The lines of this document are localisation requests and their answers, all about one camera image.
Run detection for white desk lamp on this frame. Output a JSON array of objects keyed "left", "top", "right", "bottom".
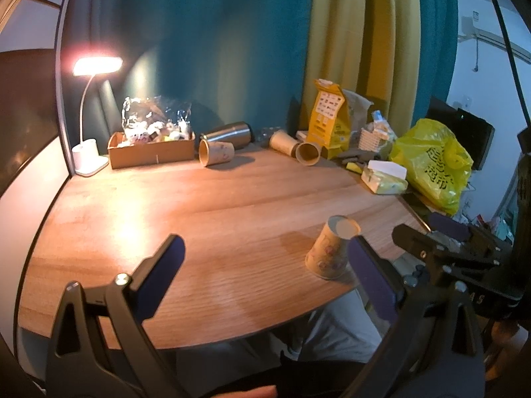
[{"left": 71, "top": 56, "right": 124, "bottom": 177}]

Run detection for cardboard box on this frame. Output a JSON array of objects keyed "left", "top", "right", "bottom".
[{"left": 107, "top": 131, "right": 196, "bottom": 170}]

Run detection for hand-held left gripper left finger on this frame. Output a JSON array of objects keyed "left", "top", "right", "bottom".
[{"left": 45, "top": 234, "right": 191, "bottom": 398}]

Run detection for yellow paper bag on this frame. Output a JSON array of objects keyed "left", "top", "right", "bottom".
[{"left": 307, "top": 79, "right": 351, "bottom": 152}]

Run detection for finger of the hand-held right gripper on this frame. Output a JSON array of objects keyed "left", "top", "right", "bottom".
[
  {"left": 428, "top": 211, "right": 514, "bottom": 258},
  {"left": 392, "top": 223, "right": 500, "bottom": 289}
]

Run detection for teal curtain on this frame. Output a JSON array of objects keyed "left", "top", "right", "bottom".
[
  {"left": 413, "top": 0, "right": 460, "bottom": 123},
  {"left": 62, "top": 0, "right": 318, "bottom": 175}
]

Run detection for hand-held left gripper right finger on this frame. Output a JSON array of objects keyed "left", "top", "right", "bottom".
[{"left": 344, "top": 235, "right": 486, "bottom": 398}]

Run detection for clear plastic snack bag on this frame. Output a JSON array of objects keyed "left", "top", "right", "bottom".
[{"left": 121, "top": 95, "right": 195, "bottom": 146}]

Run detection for yellow plastic bag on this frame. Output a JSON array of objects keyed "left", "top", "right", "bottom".
[{"left": 389, "top": 118, "right": 474, "bottom": 216}]

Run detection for black monitor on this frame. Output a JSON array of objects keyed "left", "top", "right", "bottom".
[{"left": 425, "top": 95, "right": 496, "bottom": 170}]

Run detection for person's grey trousers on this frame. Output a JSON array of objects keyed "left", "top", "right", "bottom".
[{"left": 245, "top": 286, "right": 384, "bottom": 365}]

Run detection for plain brown paper cup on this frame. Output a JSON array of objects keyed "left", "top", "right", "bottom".
[
  {"left": 294, "top": 141, "right": 323, "bottom": 166},
  {"left": 269, "top": 129, "right": 301, "bottom": 158}
]

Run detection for black cable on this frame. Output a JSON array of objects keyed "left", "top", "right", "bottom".
[{"left": 479, "top": 0, "right": 531, "bottom": 127}]

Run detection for pale printed paper cup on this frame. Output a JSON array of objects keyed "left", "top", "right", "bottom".
[{"left": 198, "top": 139, "right": 236, "bottom": 168}]

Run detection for white air conditioner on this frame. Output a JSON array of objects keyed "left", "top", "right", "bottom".
[{"left": 458, "top": 14, "right": 531, "bottom": 61}]

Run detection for small woven basket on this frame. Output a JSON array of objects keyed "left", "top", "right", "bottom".
[{"left": 359, "top": 126, "right": 395, "bottom": 153}]

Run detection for yellow curtain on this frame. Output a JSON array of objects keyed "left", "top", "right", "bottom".
[{"left": 301, "top": 0, "right": 420, "bottom": 142}]

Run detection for steel thermos bottle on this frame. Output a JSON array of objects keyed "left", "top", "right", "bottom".
[{"left": 200, "top": 121, "right": 255, "bottom": 148}]

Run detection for grey plastic bag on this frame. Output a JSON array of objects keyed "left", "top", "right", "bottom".
[{"left": 342, "top": 89, "right": 375, "bottom": 142}]

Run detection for floral print paper cup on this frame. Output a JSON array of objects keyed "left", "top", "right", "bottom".
[{"left": 305, "top": 215, "right": 361, "bottom": 280}]

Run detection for tissue pack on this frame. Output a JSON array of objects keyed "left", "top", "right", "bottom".
[{"left": 361, "top": 160, "right": 409, "bottom": 195}]

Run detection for blue white snack packet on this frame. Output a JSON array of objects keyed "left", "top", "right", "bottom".
[{"left": 370, "top": 110, "right": 391, "bottom": 133}]

